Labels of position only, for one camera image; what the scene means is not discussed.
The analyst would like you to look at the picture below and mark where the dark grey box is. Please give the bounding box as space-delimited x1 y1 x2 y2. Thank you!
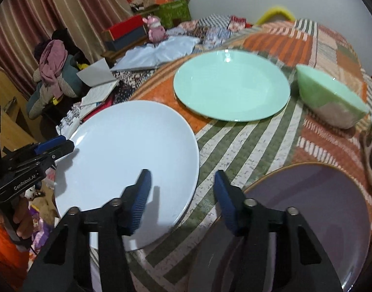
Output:
105 33 150 52

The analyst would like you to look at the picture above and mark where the wooden table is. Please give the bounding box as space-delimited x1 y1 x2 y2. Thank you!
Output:
0 71 37 159

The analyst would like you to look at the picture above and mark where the white plate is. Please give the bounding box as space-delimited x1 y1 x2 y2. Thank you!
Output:
54 100 200 252

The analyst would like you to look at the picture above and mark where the green plate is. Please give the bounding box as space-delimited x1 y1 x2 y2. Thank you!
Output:
173 49 291 123

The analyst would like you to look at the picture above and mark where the purple plate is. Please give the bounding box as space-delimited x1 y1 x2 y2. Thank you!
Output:
187 163 372 292

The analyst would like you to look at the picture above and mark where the yellow plastic object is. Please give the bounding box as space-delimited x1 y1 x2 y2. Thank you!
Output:
256 5 296 25

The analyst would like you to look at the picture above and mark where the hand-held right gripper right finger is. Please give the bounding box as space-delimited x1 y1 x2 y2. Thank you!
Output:
213 170 345 292

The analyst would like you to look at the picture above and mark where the striped brown curtain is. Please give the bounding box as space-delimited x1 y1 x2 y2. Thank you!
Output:
0 0 135 98

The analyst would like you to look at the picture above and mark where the green storage box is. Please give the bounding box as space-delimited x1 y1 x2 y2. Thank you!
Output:
157 0 192 28

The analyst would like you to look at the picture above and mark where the purple plastic wrapper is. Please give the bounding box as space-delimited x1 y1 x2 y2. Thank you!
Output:
29 207 57 250

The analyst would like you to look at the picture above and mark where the light blue cloth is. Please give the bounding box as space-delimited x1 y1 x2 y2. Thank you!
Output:
111 36 202 72

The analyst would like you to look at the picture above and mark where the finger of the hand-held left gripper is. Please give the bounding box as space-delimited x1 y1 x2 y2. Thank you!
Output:
9 141 76 174
3 136 67 162

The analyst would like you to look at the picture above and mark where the pink plush toy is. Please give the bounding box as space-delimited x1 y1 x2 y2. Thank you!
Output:
142 15 168 43

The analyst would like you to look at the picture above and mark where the green bowl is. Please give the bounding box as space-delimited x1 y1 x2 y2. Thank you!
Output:
296 64 370 130

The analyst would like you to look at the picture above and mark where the open notebook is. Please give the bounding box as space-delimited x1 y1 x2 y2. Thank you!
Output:
76 58 121 119

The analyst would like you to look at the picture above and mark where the person's left hand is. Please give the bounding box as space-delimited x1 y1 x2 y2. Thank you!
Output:
13 196 34 242

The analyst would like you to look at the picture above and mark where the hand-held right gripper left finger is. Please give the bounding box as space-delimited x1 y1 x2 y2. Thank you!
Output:
22 169 152 292

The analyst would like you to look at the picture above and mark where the person's left forearm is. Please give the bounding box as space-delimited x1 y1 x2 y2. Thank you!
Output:
0 213 31 283

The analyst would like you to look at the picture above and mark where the pile of clothes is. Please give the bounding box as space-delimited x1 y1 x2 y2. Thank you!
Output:
26 53 90 119

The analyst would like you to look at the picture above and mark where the red box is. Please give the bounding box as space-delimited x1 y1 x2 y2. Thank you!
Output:
101 15 148 41

